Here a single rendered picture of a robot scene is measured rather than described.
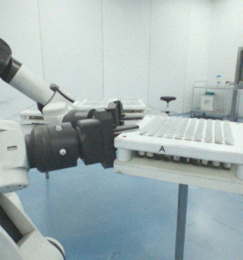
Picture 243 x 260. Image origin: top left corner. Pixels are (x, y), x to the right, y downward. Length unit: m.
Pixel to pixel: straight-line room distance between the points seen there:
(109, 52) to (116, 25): 0.53
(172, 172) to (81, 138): 0.18
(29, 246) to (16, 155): 0.42
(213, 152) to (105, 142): 0.19
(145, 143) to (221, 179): 0.14
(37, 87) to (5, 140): 0.51
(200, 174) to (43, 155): 0.27
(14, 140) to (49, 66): 4.16
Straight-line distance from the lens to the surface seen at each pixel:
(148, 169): 0.46
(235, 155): 0.43
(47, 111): 0.70
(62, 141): 0.44
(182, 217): 1.47
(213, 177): 0.45
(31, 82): 0.95
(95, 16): 5.05
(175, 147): 0.43
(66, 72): 4.70
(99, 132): 0.47
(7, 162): 0.45
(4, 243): 0.80
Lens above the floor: 1.16
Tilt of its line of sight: 14 degrees down
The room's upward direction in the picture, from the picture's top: straight up
